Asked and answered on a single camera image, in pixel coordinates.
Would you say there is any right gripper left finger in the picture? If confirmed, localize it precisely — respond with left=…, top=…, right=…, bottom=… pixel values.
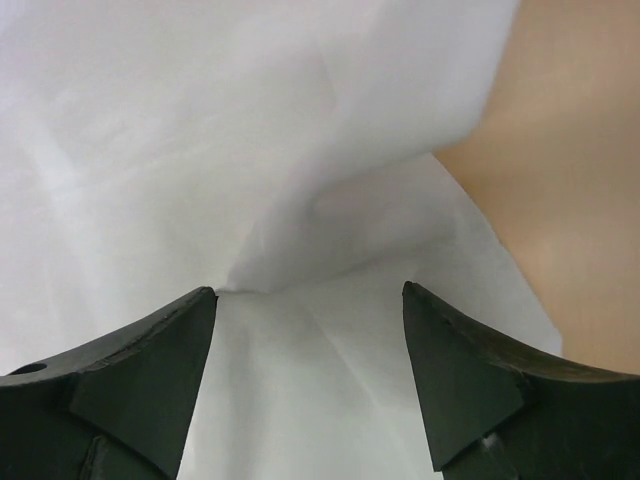
left=1, top=287, right=218, bottom=479

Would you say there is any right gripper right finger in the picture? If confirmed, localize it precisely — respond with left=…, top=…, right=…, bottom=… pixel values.
left=402, top=282, right=639, bottom=479

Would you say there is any white long sleeve shirt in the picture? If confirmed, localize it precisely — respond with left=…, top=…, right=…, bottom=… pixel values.
left=1, top=1, right=561, bottom=479

